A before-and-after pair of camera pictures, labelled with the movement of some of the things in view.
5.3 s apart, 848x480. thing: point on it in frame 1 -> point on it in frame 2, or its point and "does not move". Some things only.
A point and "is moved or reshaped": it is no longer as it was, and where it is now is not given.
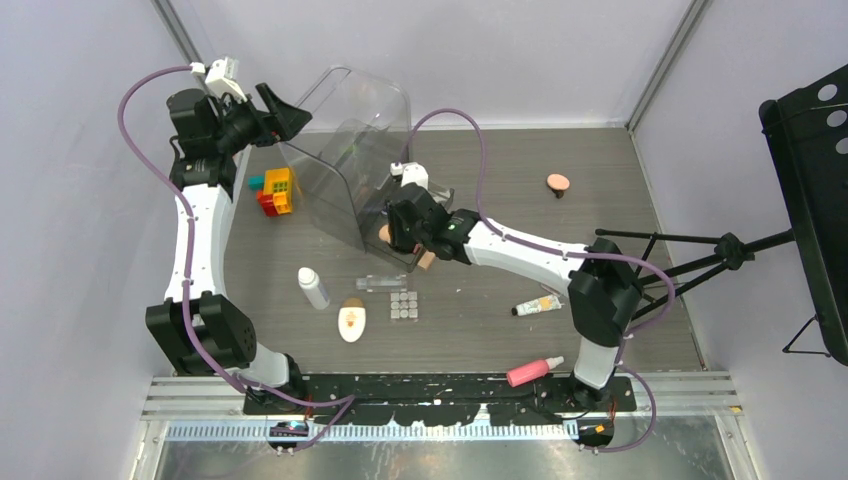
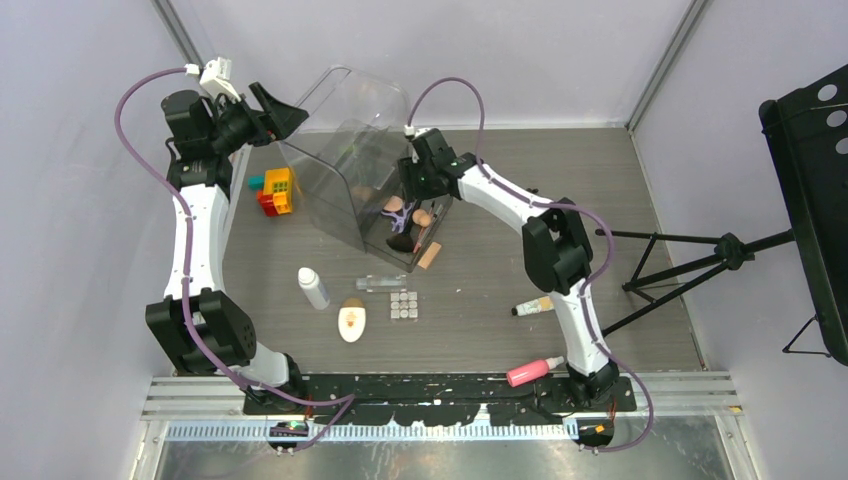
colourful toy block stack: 275,191 does not move
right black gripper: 397,236 -> 407,168
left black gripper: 282,122 does not move
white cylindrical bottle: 309,279 does not move
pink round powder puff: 558,182 is moved or reshaped
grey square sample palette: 404,305 does not move
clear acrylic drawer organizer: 360,126 does not move
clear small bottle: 382,283 does not move
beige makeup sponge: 384,233 is moved or reshaped
